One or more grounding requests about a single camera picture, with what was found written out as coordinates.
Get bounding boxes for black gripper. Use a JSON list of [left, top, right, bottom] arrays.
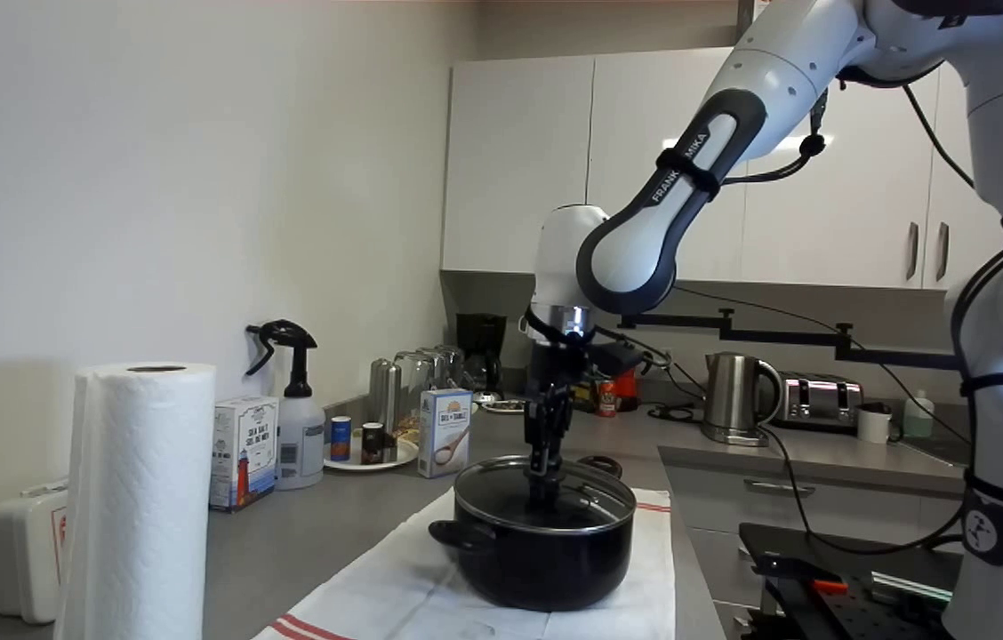
[[522, 343, 588, 510]]

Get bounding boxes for glass lid with black knob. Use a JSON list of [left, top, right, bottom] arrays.
[[457, 464, 638, 531]]

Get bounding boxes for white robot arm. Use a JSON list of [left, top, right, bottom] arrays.
[[525, 0, 1003, 640]]

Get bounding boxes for black cooking pot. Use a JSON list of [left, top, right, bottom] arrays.
[[427, 456, 638, 613]]

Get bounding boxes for red moka pot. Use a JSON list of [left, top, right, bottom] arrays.
[[595, 347, 652, 414]]

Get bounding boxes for small white milk carton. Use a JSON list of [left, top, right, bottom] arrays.
[[420, 388, 474, 476]]

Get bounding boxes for black coffee machine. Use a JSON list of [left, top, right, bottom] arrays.
[[457, 312, 504, 390]]

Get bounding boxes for white plate with spice jars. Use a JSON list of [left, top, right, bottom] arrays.
[[329, 414, 420, 472]]

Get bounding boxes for white towel with red stripes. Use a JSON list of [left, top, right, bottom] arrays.
[[254, 488, 676, 640]]

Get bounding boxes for stainless steel electric kettle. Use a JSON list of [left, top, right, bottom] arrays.
[[704, 352, 783, 445]]

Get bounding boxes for spray bottle with black nozzle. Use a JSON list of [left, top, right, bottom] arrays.
[[246, 322, 329, 491]]

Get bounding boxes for silver toaster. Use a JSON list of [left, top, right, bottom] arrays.
[[779, 375, 864, 432]]

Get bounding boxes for white carton box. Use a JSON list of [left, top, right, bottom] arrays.
[[211, 399, 276, 511]]

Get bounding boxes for white mug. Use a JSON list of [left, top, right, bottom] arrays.
[[857, 409, 893, 445]]

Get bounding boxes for black device with red button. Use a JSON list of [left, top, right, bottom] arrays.
[[739, 524, 959, 640]]

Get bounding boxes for white paper towel roll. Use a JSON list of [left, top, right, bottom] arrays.
[[56, 364, 212, 640]]

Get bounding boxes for white upper kitchen cabinets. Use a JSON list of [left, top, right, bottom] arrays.
[[442, 49, 1003, 292]]

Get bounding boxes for white napkin stack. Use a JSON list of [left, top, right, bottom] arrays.
[[0, 484, 67, 627]]

